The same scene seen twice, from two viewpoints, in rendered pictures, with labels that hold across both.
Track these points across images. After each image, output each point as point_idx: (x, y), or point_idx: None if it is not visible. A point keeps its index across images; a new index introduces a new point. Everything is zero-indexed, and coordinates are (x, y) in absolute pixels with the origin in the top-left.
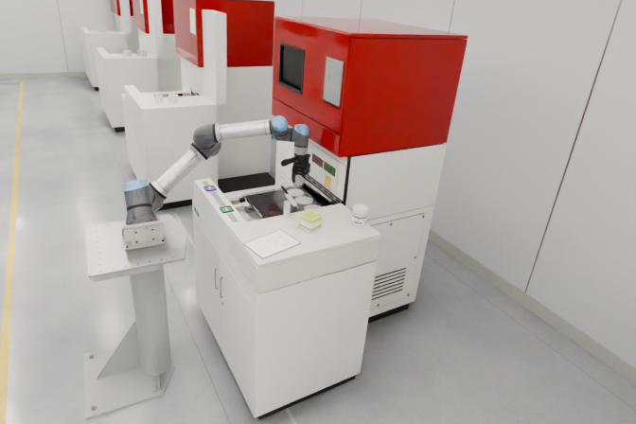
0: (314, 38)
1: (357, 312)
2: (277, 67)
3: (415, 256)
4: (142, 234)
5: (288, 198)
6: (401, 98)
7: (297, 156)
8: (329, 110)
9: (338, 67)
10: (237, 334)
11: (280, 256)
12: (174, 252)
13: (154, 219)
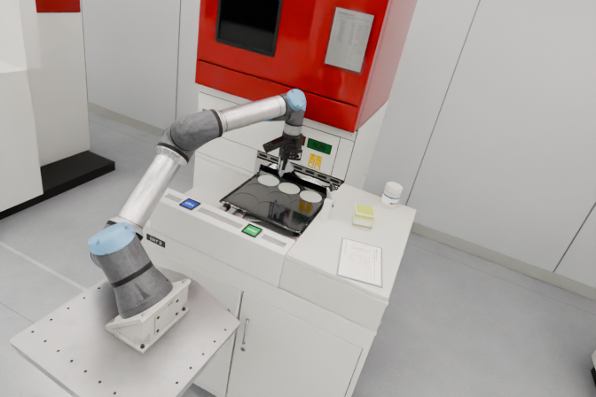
0: None
1: None
2: (212, 19)
3: None
4: (165, 315)
5: (332, 195)
6: (388, 58)
7: (293, 137)
8: (338, 76)
9: (362, 22)
10: (290, 380)
11: (390, 276)
12: (216, 319)
13: (170, 282)
